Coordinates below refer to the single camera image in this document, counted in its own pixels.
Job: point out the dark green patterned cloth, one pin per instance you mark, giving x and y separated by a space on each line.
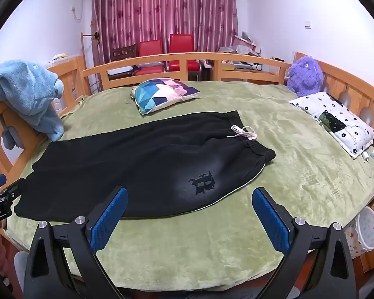
332 121

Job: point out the wooden bed frame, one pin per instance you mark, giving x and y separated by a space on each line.
187 56

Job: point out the geometric patterned pillow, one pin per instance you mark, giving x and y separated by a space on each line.
162 95

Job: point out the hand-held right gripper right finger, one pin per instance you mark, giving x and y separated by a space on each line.
271 221

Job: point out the black pants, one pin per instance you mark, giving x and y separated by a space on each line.
127 162

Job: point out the wooden coat rack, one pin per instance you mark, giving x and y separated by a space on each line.
82 46

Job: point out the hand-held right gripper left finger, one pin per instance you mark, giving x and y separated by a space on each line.
109 215

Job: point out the green fleece blanket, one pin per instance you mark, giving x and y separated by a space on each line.
299 180

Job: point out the maroon striped curtain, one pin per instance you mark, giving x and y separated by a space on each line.
165 9

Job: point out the purple plush toy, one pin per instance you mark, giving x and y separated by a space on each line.
305 74

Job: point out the white star print basin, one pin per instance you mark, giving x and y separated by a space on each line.
369 229

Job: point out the red chair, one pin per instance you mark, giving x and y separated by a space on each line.
181 45
149 49

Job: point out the dark wooden chair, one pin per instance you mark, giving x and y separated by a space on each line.
123 53

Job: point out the pile of boxes and papers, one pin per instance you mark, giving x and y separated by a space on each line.
243 49

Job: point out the grey hanging cloth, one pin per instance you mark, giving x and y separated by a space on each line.
9 137

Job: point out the white flower print pillow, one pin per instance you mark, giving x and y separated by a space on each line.
355 124

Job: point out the light blue plush towel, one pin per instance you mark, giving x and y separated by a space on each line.
25 93

